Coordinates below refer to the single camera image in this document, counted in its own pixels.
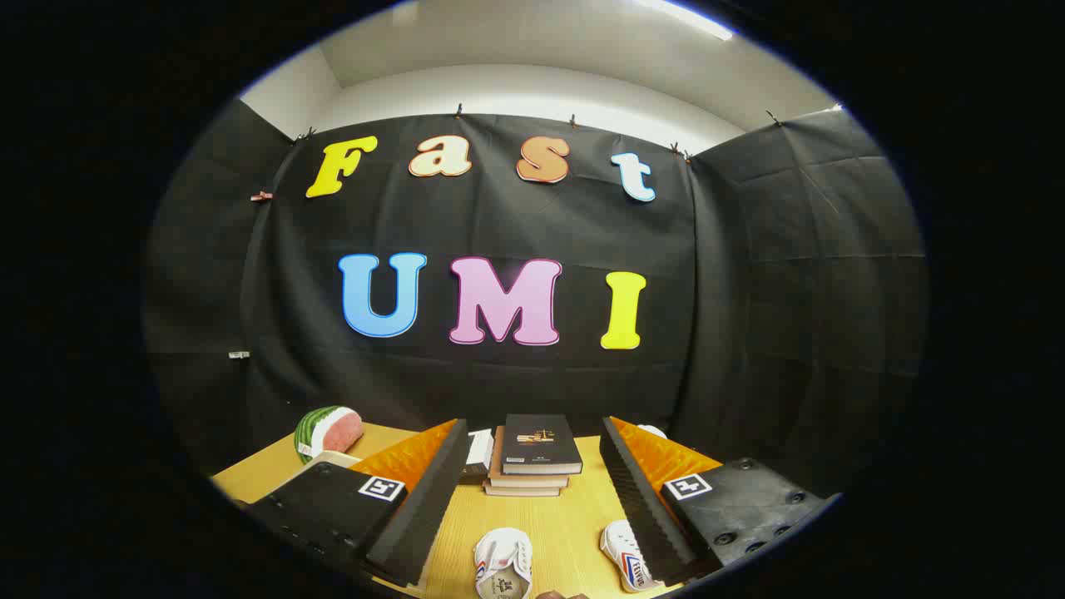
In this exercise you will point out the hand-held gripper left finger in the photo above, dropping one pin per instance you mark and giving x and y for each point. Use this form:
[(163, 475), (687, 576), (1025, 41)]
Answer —
[(420, 516)]

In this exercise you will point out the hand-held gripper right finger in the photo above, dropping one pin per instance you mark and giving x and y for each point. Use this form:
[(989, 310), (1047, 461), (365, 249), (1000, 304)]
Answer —
[(645, 507)]

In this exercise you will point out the white canvas shoe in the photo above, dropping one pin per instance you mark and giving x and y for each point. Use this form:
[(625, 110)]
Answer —
[(626, 556), (503, 561)]

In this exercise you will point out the beige fabric storage box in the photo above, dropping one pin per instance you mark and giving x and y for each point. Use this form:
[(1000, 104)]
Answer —
[(333, 458)]

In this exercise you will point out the white plush pouch with face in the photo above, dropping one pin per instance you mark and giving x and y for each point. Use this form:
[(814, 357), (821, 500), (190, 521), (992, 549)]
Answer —
[(651, 431)]

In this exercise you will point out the white portrait cover book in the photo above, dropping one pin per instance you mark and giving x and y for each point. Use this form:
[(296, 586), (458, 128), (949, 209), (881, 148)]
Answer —
[(480, 449)]

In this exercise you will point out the watermelon slice plush toy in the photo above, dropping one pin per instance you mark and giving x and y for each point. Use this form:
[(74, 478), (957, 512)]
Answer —
[(329, 431)]

